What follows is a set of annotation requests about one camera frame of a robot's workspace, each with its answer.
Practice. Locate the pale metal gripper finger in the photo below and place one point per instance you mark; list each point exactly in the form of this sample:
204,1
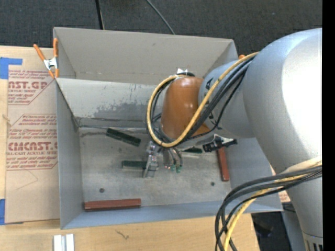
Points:
155,166
147,170

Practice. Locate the dark green flat block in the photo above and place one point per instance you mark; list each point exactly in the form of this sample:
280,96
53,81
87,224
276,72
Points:
193,150
132,164
123,137

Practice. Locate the grey metal bin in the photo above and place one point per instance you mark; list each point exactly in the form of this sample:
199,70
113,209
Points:
112,184

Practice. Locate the red-brown flat block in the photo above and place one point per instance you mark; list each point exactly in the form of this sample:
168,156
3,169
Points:
112,204
223,166

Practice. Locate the brown cardboard board, red print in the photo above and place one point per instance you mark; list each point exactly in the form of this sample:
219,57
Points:
31,187

